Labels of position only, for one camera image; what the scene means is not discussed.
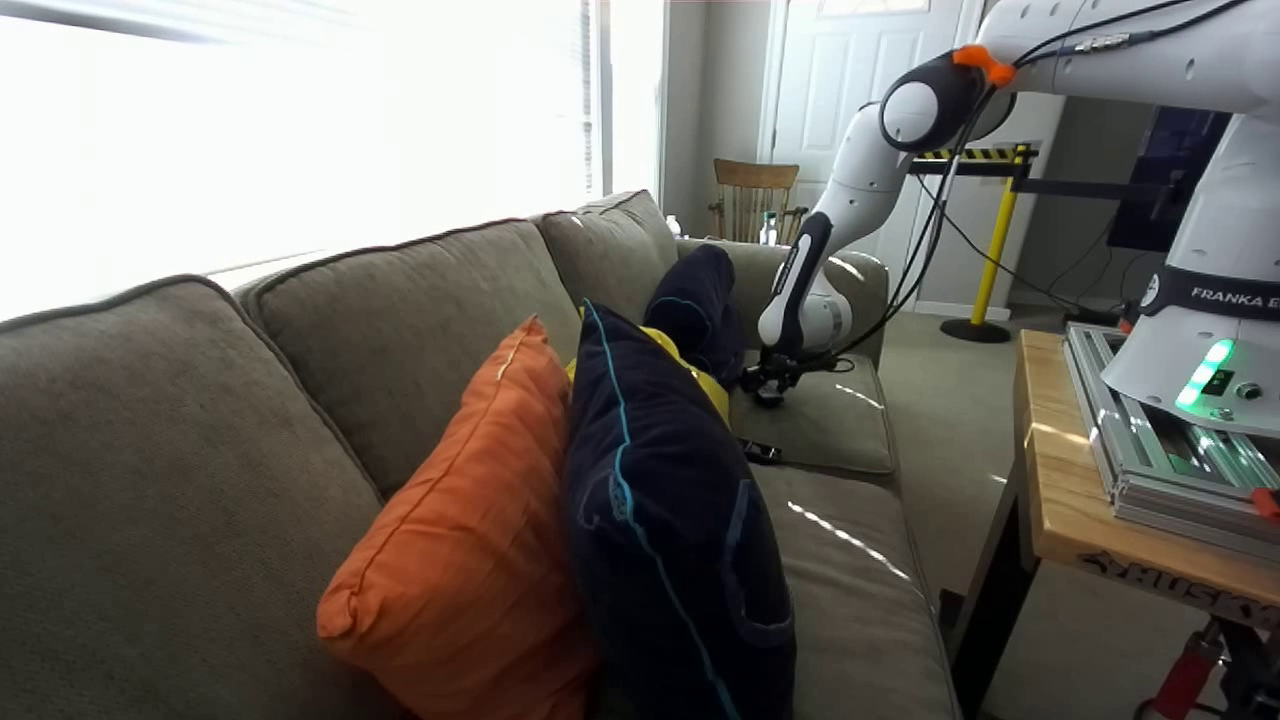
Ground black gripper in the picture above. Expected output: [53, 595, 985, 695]
[736, 343, 810, 412]

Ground small dark blue pillow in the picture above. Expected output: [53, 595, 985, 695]
[641, 242, 751, 393]

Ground wooden chair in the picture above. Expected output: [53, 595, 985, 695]
[706, 158, 811, 250]

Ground wooden table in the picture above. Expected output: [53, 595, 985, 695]
[947, 323, 1280, 720]

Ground white door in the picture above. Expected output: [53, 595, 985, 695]
[757, 0, 1071, 319]

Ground orange pillow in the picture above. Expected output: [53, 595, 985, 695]
[313, 317, 600, 720]

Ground grey-brown fabric sofa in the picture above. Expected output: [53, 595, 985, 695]
[0, 188, 967, 720]

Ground dark screen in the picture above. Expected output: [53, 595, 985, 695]
[1106, 106, 1240, 261]

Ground red clamp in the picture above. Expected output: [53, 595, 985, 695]
[1143, 620, 1240, 720]

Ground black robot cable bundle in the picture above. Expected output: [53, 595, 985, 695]
[838, 0, 1253, 369]

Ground yellow black barrier post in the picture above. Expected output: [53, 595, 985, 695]
[907, 137, 1046, 348]

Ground orange cable clip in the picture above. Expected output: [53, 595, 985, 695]
[947, 42, 1022, 92]

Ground aluminium rail base frame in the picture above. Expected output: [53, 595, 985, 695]
[1059, 317, 1280, 569]

